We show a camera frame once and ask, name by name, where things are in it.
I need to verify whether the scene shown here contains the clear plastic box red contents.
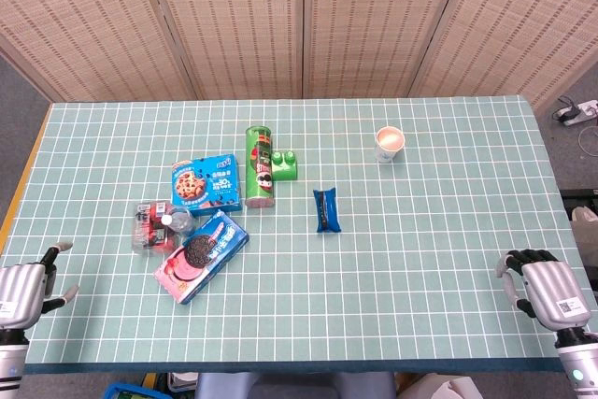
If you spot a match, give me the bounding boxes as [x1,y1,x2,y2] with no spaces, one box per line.
[131,199,182,258]

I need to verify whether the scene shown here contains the white cable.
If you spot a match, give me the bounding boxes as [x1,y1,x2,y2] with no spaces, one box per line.
[577,125,598,158]

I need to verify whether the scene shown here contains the white power strip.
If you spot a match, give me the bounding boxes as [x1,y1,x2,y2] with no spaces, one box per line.
[554,98,598,128]

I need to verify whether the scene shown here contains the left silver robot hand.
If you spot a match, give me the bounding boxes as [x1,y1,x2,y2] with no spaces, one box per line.
[0,240,79,330]

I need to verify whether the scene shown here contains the blue chocolate chip cookie box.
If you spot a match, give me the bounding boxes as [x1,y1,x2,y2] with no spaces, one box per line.
[171,152,244,219]

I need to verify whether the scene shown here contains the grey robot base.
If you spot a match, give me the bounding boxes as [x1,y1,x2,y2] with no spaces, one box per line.
[193,371,399,399]

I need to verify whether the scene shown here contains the pink and blue Oreo box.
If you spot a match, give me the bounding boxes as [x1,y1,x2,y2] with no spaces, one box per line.
[153,209,250,305]

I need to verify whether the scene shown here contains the teal grid tablecloth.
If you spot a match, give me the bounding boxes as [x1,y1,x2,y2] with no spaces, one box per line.
[0,93,598,375]

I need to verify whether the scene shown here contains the blue Oreo snack pack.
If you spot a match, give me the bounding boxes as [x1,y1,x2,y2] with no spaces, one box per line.
[312,187,343,235]

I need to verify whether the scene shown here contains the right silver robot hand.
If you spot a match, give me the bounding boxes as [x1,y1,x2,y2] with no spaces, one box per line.
[494,249,592,333]

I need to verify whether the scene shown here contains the blue plastic crate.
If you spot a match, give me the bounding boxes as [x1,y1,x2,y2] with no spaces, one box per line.
[101,381,161,399]

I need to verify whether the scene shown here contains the white paper cup blue flower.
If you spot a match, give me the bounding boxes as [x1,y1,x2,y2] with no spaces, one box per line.
[375,125,406,164]

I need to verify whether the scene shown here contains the green Pringles can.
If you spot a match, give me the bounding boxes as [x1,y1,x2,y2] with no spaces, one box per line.
[244,124,278,209]

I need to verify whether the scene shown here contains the woven bamboo screen panel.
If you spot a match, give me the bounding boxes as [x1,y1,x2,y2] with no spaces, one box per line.
[409,0,598,109]
[138,0,306,102]
[0,0,198,104]
[302,0,471,101]

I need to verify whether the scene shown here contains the green toy building block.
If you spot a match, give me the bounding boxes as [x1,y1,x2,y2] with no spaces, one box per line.
[270,150,300,182]

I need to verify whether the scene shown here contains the beige bag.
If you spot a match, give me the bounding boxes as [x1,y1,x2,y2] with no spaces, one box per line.
[569,205,598,223]

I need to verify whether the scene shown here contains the black box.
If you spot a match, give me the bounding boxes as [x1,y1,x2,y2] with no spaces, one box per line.
[559,187,598,223]

